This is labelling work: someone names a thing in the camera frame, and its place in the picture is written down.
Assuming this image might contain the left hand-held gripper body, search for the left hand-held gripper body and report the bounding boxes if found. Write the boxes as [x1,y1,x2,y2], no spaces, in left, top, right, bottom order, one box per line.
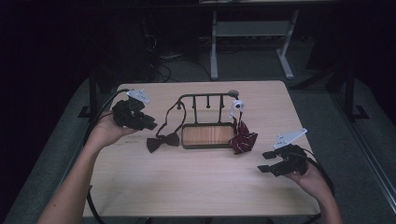
[111,89,151,129]

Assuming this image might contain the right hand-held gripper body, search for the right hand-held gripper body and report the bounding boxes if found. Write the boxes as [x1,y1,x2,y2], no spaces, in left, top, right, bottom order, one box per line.
[269,128,310,178]

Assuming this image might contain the dark bow tie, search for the dark bow tie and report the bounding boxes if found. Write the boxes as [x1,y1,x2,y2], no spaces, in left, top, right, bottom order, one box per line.
[146,100,188,154]

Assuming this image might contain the red striped bow tie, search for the red striped bow tie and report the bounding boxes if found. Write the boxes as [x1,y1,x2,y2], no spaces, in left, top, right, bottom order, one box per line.
[229,98,259,156]

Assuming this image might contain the black rack with wooden base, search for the black rack with wooden base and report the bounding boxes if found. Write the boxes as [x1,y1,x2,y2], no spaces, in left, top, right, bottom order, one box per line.
[177,90,241,150]

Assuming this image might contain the person's left hand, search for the person's left hand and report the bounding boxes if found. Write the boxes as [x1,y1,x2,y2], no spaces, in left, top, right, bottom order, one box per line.
[85,110,138,149]

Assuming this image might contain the person's right hand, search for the person's right hand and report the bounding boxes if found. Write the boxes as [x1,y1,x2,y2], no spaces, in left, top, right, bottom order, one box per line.
[284,161,332,203]

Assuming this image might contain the black metal stand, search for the black metal stand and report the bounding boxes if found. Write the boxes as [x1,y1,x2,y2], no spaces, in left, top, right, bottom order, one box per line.
[325,59,371,121]
[78,69,101,119]

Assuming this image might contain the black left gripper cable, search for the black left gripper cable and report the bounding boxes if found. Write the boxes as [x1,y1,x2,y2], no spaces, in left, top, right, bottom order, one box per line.
[83,88,131,224]

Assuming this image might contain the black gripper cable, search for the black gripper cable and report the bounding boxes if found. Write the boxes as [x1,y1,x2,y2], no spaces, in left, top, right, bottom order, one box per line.
[303,147,336,224]
[83,88,131,224]

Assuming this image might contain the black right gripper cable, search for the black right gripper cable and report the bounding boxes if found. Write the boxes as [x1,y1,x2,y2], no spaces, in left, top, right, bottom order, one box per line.
[303,147,336,224]

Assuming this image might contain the black floor cables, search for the black floor cables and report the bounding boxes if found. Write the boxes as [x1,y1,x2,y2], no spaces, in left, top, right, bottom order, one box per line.
[151,52,213,83]

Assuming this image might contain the white metal table frame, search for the white metal table frame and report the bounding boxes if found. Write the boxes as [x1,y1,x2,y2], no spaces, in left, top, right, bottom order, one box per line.
[209,8,301,81]

